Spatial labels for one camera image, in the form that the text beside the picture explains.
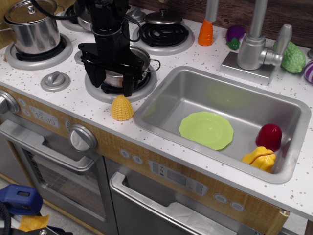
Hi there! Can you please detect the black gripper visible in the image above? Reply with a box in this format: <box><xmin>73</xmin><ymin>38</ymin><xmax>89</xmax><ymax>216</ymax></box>
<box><xmin>78</xmin><ymin>23</ymin><xmax>143</xmax><ymax>97</ymax></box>

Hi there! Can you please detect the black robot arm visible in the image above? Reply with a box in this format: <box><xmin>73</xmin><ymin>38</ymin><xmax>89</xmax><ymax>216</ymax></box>
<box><xmin>78</xmin><ymin>0</ymin><xmax>144</xmax><ymax>97</ymax></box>

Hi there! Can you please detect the small silver pan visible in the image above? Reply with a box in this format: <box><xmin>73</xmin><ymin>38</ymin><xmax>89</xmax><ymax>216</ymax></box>
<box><xmin>104</xmin><ymin>45</ymin><xmax>161</xmax><ymax>89</ymax></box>

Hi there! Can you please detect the yellow toy corn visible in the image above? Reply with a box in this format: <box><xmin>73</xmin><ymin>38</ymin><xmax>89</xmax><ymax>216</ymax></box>
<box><xmin>111</xmin><ymin>95</ymin><xmax>134</xmax><ymax>121</ymax></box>

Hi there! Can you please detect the grey stove top knob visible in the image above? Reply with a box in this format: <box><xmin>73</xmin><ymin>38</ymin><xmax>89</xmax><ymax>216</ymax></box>
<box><xmin>41</xmin><ymin>71</ymin><xmax>70</xmax><ymax>92</ymax></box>

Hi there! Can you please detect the grey stove knob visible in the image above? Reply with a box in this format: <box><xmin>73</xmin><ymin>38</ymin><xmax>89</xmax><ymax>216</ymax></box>
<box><xmin>41</xmin><ymin>71</ymin><xmax>70</xmax><ymax>92</ymax></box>
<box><xmin>127</xmin><ymin>7</ymin><xmax>146</xmax><ymax>23</ymax></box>

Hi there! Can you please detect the silver pan back burner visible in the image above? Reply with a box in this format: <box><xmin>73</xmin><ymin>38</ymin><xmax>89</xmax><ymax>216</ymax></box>
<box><xmin>73</xmin><ymin>1</ymin><xmax>91</xmax><ymax>31</ymax></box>

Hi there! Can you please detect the grey back stove knob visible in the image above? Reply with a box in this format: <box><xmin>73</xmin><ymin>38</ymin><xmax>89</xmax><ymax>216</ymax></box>
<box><xmin>127</xmin><ymin>7</ymin><xmax>146</xmax><ymax>23</ymax></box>

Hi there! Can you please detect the black coil burner back right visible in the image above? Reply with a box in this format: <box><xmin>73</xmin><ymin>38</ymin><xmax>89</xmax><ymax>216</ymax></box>
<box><xmin>133</xmin><ymin>23</ymin><xmax>194</xmax><ymax>56</ymax></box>

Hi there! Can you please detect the silver oven knob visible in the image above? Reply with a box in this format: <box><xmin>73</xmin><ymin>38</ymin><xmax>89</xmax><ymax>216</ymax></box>
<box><xmin>69</xmin><ymin>124</ymin><xmax>97</xmax><ymax>152</ymax></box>
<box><xmin>0</xmin><ymin>90</ymin><xmax>20</xmax><ymax>115</ymax></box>

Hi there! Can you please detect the stainless steel sink basin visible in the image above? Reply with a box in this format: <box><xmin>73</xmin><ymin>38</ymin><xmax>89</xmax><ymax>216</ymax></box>
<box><xmin>134</xmin><ymin>66</ymin><xmax>311</xmax><ymax>184</ymax></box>

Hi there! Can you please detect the dark grey pot lid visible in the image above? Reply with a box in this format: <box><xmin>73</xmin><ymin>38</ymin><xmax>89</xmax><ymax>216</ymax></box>
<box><xmin>144</xmin><ymin>9</ymin><xmax>182</xmax><ymax>25</ymax></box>

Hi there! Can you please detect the large silver pot with lid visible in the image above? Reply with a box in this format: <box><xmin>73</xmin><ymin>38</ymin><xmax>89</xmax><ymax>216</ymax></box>
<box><xmin>0</xmin><ymin>0</ymin><xmax>61</xmax><ymax>55</ymax></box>

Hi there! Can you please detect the orange toy carrot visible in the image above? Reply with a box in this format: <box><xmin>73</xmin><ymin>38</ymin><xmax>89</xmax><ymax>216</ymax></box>
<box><xmin>198</xmin><ymin>19</ymin><xmax>213</xmax><ymax>46</ymax></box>

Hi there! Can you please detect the green plastic plate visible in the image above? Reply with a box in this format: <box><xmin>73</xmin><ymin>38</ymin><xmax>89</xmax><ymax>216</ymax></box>
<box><xmin>179</xmin><ymin>111</ymin><xmax>234</xmax><ymax>150</ymax></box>

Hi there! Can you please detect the silver oven knob left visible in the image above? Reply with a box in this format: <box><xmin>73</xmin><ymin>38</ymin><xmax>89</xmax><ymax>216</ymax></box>
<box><xmin>0</xmin><ymin>90</ymin><xmax>20</xmax><ymax>115</ymax></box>

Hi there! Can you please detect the toy oven door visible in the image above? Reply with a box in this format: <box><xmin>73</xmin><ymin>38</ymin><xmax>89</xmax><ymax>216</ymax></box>
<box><xmin>0</xmin><ymin>120</ymin><xmax>118</xmax><ymax>235</ymax></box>

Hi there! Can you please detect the grey metal pole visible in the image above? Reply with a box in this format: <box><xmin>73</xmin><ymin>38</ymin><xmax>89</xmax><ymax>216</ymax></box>
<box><xmin>205</xmin><ymin>0</ymin><xmax>219</xmax><ymax>22</ymax></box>

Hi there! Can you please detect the purple toy eggplant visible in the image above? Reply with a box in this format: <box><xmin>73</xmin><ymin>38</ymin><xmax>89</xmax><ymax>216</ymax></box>
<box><xmin>225</xmin><ymin>25</ymin><xmax>245</xmax><ymax>50</ymax></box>

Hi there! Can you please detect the toy dishwasher door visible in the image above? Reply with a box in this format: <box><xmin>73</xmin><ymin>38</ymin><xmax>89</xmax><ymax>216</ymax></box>
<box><xmin>105</xmin><ymin>159</ymin><xmax>260</xmax><ymax>235</ymax></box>

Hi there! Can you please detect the silver toy faucet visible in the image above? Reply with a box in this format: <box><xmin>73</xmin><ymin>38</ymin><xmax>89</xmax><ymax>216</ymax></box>
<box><xmin>220</xmin><ymin>0</ymin><xmax>292</xmax><ymax>86</ymax></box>

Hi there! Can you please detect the blue clamp tool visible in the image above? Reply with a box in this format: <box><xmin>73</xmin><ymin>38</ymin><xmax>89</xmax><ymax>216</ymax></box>
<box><xmin>0</xmin><ymin>184</ymin><xmax>43</xmax><ymax>215</ymax></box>

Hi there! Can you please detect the red toy cup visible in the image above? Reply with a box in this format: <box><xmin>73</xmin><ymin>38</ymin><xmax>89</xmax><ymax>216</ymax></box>
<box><xmin>255</xmin><ymin>123</ymin><xmax>282</xmax><ymax>152</ymax></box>

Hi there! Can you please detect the yellow toy bell pepper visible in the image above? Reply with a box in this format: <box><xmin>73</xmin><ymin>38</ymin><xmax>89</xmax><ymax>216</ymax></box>
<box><xmin>241</xmin><ymin>146</ymin><xmax>276</xmax><ymax>173</ymax></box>

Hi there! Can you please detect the yellow cloth piece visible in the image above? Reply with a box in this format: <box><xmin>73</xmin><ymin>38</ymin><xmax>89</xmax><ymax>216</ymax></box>
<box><xmin>18</xmin><ymin>214</ymin><xmax>50</xmax><ymax>232</ymax></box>

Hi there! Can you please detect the green toy lettuce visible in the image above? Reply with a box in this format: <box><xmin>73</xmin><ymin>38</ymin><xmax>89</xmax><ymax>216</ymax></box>
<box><xmin>281</xmin><ymin>42</ymin><xmax>306</xmax><ymax>73</ymax></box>

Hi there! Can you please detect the purple striped toy vegetable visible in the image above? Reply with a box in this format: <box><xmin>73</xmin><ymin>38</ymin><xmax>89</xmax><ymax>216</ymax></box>
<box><xmin>304</xmin><ymin>60</ymin><xmax>313</xmax><ymax>83</ymax></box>

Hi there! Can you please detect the black cable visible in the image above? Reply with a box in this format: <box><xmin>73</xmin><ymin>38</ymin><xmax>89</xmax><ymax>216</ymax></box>
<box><xmin>30</xmin><ymin>0</ymin><xmax>85</xmax><ymax>21</ymax></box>

